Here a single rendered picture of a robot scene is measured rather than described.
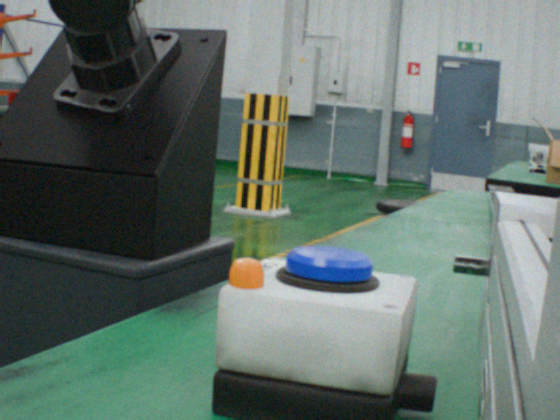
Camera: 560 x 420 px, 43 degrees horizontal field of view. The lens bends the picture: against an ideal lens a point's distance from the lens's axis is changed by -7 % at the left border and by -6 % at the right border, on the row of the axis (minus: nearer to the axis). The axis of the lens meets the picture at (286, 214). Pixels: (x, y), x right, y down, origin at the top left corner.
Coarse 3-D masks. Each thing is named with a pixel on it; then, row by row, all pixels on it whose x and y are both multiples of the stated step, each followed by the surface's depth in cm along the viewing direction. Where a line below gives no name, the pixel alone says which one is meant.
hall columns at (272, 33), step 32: (256, 0) 667; (288, 0) 683; (256, 32) 670; (288, 32) 686; (256, 64) 673; (288, 64) 689; (256, 96) 673; (256, 128) 676; (256, 160) 679; (256, 192) 682
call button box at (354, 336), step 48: (240, 288) 32; (288, 288) 32; (336, 288) 32; (384, 288) 34; (240, 336) 31; (288, 336) 31; (336, 336) 30; (384, 336) 30; (240, 384) 32; (288, 384) 31; (336, 384) 31; (384, 384) 30; (432, 384) 33
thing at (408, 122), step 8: (464, 48) 1095; (472, 48) 1090; (480, 48) 1086; (408, 64) 1131; (416, 64) 1127; (408, 72) 1133; (416, 72) 1128; (408, 112) 1126; (408, 120) 1123; (408, 128) 1125; (408, 136) 1126; (408, 144) 1128
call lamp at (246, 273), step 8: (240, 264) 32; (248, 264) 32; (256, 264) 32; (232, 272) 32; (240, 272) 31; (248, 272) 31; (256, 272) 32; (232, 280) 32; (240, 280) 31; (248, 280) 31; (256, 280) 32; (248, 288) 32; (256, 288) 32
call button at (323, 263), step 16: (288, 256) 34; (304, 256) 33; (320, 256) 33; (336, 256) 33; (352, 256) 34; (304, 272) 33; (320, 272) 32; (336, 272) 32; (352, 272) 33; (368, 272) 33
